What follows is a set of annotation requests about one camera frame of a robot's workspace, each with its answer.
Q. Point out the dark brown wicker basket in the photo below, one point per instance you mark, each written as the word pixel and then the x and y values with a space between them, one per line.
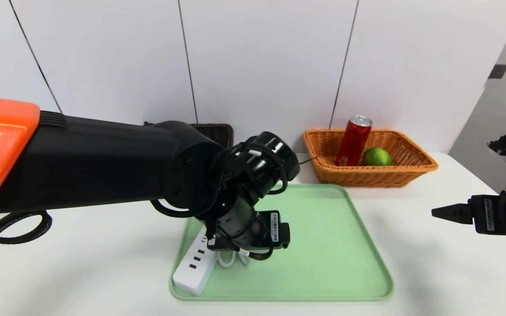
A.
pixel 215 134

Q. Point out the light green plastic tray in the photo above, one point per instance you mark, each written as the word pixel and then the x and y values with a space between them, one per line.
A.
pixel 332 263

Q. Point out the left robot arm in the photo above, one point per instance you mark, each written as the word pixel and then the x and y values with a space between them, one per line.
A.
pixel 103 162

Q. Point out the green lime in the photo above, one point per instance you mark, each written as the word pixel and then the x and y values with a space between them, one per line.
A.
pixel 377 157

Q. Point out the white power strip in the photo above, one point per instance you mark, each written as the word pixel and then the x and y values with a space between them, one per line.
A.
pixel 193 267

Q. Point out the black square wall fixture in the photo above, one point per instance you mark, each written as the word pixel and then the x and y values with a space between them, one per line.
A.
pixel 497 71

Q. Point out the red drink can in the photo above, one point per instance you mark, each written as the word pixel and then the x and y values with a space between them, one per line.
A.
pixel 353 142

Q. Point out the orange wicker basket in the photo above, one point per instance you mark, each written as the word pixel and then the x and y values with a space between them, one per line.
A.
pixel 389 175

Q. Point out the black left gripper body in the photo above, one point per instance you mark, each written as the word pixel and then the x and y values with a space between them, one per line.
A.
pixel 275 227

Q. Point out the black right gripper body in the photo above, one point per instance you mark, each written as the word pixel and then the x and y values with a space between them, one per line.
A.
pixel 486 214

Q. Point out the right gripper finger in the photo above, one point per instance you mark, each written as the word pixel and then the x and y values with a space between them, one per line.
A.
pixel 453 213

